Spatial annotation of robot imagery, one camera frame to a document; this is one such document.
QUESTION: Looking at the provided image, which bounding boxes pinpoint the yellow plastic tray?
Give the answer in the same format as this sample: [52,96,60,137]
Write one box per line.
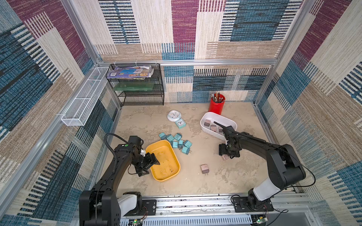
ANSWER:
[146,140,181,182]

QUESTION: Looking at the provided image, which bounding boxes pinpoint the white plastic tray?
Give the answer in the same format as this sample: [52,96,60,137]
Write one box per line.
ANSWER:
[200,112,237,141]

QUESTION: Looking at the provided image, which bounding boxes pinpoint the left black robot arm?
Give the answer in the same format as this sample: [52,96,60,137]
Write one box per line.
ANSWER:
[79,133,160,226]

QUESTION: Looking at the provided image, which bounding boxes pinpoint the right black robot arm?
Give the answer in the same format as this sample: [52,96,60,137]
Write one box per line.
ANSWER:
[217,123,308,213]

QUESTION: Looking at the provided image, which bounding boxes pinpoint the teal plug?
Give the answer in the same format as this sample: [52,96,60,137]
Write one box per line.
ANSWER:
[171,141,179,148]
[174,133,183,141]
[159,132,167,140]
[166,134,174,143]
[183,140,192,148]
[178,139,184,149]
[182,146,190,155]

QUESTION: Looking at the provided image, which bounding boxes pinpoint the small teal alarm clock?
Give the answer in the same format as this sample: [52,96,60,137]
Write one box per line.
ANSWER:
[175,119,186,129]

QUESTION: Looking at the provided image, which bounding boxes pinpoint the red pen cup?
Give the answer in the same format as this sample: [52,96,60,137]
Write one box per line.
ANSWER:
[208,99,225,115]

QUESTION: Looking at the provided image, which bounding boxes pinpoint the white round clock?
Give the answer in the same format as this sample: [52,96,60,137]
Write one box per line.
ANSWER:
[167,110,182,122]

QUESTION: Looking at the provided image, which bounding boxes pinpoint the pens in cup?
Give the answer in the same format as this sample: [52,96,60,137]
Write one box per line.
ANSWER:
[211,92,225,103]

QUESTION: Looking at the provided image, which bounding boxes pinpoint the green folder in shelf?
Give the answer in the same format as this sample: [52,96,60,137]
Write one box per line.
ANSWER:
[113,82,155,91]

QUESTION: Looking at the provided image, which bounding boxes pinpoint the colourful magazine on shelf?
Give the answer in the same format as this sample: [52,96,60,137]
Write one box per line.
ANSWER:
[106,66,154,80]

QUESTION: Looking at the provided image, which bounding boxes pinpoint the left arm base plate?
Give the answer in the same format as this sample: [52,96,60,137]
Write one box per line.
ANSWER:
[125,200,157,217]

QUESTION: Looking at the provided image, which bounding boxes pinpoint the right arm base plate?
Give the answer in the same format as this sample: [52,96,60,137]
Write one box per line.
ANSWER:
[231,195,274,213]

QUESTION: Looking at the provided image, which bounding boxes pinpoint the black wire mesh shelf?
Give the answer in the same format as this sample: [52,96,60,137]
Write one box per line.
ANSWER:
[106,63,165,106]

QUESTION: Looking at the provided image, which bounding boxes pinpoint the white wire wall basket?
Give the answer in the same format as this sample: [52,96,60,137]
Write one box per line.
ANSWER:
[61,67,107,126]

